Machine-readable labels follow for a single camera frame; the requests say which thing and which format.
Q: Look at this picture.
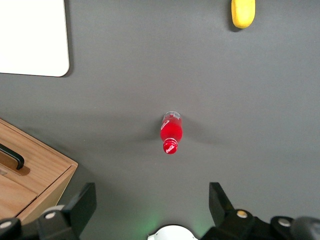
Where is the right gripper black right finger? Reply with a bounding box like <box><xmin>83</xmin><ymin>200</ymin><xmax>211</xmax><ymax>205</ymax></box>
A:
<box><xmin>201</xmin><ymin>182</ymin><xmax>273</xmax><ymax>240</ymax></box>

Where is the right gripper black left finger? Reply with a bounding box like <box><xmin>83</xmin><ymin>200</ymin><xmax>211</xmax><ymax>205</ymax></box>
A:
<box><xmin>37</xmin><ymin>182</ymin><xmax>97</xmax><ymax>240</ymax></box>

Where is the red coke bottle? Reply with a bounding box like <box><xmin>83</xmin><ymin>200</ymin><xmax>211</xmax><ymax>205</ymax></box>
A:
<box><xmin>159</xmin><ymin>110</ymin><xmax>184</xmax><ymax>156</ymax></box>

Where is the white rectangular tray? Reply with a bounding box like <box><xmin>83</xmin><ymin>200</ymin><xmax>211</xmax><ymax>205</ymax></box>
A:
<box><xmin>0</xmin><ymin>0</ymin><xmax>70</xmax><ymax>78</ymax></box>

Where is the wooden drawer cabinet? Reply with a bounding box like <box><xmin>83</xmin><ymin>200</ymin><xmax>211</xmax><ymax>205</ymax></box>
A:
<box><xmin>0</xmin><ymin>118</ymin><xmax>79</xmax><ymax>226</ymax></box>

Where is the wooden drawer front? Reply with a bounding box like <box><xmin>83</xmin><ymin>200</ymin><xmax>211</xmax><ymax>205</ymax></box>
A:
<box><xmin>0</xmin><ymin>174</ymin><xmax>39</xmax><ymax>219</ymax></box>
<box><xmin>0</xmin><ymin>122</ymin><xmax>73</xmax><ymax>196</ymax></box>

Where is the yellow lemon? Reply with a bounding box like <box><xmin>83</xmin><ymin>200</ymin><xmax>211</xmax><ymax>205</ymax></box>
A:
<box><xmin>230</xmin><ymin>0</ymin><xmax>256</xmax><ymax>29</ymax></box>

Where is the black metal drawer handle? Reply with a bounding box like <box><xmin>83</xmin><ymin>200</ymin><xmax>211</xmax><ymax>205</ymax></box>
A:
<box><xmin>0</xmin><ymin>143</ymin><xmax>25</xmax><ymax>171</ymax></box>

